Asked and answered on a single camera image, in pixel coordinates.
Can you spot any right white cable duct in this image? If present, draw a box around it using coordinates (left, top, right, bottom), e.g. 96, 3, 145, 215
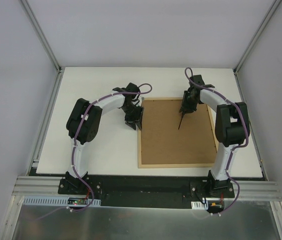
191, 201, 208, 210

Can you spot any aluminium rail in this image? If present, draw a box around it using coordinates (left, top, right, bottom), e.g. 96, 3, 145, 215
12, 174, 64, 197

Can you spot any white cable duct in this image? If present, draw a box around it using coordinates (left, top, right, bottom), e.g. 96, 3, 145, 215
191, 201, 208, 210
23, 196, 101, 208

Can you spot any left white cable duct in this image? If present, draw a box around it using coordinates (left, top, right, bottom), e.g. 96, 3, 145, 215
23, 196, 101, 208

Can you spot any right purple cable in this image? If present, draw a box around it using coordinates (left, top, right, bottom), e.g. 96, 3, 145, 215
185, 66, 251, 221

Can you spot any right aluminium corner post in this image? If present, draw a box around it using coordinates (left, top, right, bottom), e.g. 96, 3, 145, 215
233, 0, 282, 75

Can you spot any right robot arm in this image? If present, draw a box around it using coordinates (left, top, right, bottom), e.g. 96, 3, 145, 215
179, 75, 250, 198

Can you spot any left aluminium corner post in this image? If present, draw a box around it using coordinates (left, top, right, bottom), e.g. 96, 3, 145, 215
19, 0, 62, 72

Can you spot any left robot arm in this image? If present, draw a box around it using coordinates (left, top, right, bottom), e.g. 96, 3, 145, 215
65, 82, 144, 195

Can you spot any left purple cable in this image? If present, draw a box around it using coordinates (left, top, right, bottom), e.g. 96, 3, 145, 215
30, 83, 153, 221

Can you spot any red handled screwdriver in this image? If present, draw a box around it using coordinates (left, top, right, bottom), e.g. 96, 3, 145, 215
178, 111, 186, 130

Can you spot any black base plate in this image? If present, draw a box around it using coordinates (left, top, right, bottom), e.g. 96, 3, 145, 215
58, 173, 235, 209

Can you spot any wooden picture frame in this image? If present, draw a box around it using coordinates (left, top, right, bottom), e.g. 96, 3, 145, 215
138, 97, 218, 169

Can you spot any aluminium corner post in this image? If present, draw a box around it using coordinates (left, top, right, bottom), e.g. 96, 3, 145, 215
19, 0, 62, 72
233, 0, 282, 75

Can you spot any purple cable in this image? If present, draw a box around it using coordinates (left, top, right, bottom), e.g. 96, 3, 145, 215
30, 83, 153, 221
185, 66, 251, 221

